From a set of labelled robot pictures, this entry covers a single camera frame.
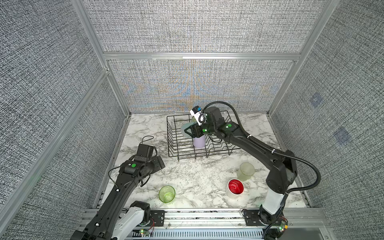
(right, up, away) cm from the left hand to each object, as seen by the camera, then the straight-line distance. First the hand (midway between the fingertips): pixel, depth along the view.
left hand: (157, 165), depth 79 cm
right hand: (+17, +20, +1) cm, 27 cm away
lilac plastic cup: (+23, +11, +13) cm, 29 cm away
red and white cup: (+42, -13, +3) cm, 44 cm away
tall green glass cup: (+19, +24, -7) cm, 31 cm away
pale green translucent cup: (+49, -4, +5) cm, 50 cm away
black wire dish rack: (+11, +8, +21) cm, 26 cm away
